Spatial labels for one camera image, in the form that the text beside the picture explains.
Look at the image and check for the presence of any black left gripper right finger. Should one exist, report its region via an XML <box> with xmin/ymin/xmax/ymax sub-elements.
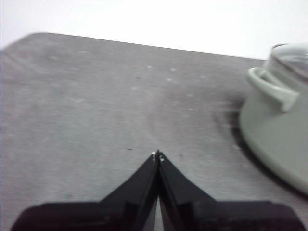
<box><xmin>158</xmin><ymin>151</ymin><xmax>307</xmax><ymax>231</ymax></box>

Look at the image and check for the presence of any glass lid with green knob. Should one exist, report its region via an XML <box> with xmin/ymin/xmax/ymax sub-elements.
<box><xmin>270</xmin><ymin>43</ymin><xmax>308</xmax><ymax>80</ymax></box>

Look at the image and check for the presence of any pale green electric cooking pot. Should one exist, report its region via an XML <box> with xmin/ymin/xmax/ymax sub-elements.
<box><xmin>239</xmin><ymin>45</ymin><xmax>308</xmax><ymax>196</ymax></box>

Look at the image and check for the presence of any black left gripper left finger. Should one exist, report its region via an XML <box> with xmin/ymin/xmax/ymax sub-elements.
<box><xmin>11</xmin><ymin>151</ymin><xmax>159</xmax><ymax>231</ymax></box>

